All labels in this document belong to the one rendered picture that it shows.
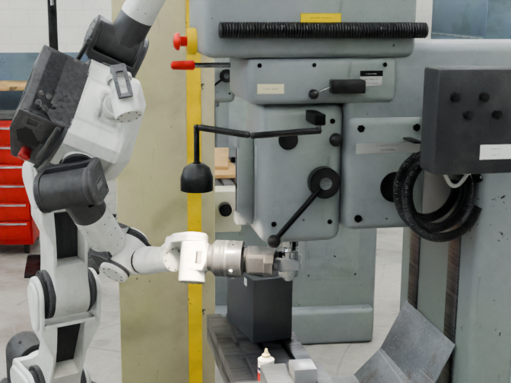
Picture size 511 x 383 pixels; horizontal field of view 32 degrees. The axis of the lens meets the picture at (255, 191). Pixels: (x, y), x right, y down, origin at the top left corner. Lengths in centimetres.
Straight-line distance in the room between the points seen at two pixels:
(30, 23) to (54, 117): 883
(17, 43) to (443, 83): 948
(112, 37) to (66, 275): 70
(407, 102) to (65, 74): 83
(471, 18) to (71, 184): 767
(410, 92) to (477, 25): 737
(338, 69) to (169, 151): 191
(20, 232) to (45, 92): 450
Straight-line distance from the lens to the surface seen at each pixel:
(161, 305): 394
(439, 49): 203
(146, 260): 225
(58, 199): 213
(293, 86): 192
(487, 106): 180
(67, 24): 1098
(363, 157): 199
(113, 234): 226
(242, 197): 204
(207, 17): 187
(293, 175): 197
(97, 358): 479
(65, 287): 258
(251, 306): 250
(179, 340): 401
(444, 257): 218
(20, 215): 662
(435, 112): 176
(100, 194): 214
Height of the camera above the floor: 185
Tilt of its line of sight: 12 degrees down
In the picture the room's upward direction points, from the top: straight up
